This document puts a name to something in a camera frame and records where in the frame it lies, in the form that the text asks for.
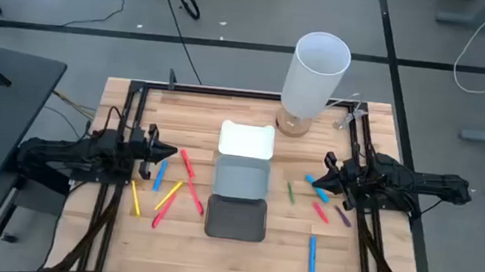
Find black desk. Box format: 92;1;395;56
0;43;69;272

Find blue marker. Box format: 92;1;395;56
302;173;333;205
306;235;321;272
152;158;170;194

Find long black floor cable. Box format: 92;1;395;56
146;0;211;86

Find thick red marker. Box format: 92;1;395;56
177;148;198;180

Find white plastic bin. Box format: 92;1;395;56
217;119;277;162

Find coiled black cable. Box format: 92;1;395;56
173;0;203;21

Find white shade table lamp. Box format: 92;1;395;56
273;28;354;143

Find pink marker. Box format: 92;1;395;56
310;201;332;225

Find white lamp cable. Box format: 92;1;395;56
323;89;371;133

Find dark translucent plastic bin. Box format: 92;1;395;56
203;192;270;244

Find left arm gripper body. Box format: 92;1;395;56
127;121;162;181

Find green marker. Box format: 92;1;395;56
285;181;298;205

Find yellow cables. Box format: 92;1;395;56
50;88;99;122

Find purple marker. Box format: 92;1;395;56
332;204;354;228

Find thin red marker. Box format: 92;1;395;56
183;177;209;217

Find grey plastic bin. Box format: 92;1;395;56
211;153;274;202

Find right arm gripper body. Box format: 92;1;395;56
321;150;370;212

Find pinkish red marker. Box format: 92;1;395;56
151;190;178;232

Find yellow marker with clip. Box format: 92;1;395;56
154;178;185;214

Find black aluminium table frame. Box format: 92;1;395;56
44;71;441;272

